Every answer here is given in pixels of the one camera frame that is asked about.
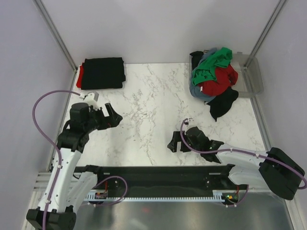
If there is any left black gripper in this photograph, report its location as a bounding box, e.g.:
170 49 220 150
84 103 122 133

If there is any black t shirt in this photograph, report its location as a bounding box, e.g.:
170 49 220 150
189 50 240 122
81 57 126 90

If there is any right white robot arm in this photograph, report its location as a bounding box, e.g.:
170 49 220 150
167 126 306 200

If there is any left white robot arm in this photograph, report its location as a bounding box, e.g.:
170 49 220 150
26 103 123 230

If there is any folded red t shirt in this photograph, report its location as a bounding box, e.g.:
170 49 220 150
76 63 84 89

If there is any grey blue t shirt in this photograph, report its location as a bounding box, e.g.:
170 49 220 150
189 47 217 103

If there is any green t shirt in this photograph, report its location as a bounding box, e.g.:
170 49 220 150
192 47 233 85

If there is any dark red t shirt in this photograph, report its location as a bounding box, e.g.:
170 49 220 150
198 64 238 96

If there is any clear plastic bin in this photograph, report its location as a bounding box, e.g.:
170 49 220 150
231 52 264 98

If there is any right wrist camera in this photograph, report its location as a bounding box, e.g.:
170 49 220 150
184 118 194 126

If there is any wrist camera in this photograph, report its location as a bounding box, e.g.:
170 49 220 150
83 92 99 108
184 118 194 126

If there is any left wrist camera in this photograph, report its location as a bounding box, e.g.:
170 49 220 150
83 92 99 108

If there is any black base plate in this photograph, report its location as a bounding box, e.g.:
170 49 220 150
75 165 247 197

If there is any aluminium front rail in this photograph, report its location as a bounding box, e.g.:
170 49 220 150
33 171 295 192

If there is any white slotted cable duct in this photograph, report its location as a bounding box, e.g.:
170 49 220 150
84 191 238 202

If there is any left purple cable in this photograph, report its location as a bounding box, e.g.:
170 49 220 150
32 90 82 230

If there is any purple cable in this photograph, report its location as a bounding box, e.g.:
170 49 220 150
180 118 307 208
32 90 82 230

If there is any left aluminium frame post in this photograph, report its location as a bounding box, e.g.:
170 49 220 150
33 0 77 72

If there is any aluminium frame post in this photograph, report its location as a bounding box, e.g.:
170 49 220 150
33 0 77 72
250 0 288 56

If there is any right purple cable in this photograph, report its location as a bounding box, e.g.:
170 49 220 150
180 118 307 208

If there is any right aluminium frame post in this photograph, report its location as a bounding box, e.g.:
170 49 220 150
250 0 288 56

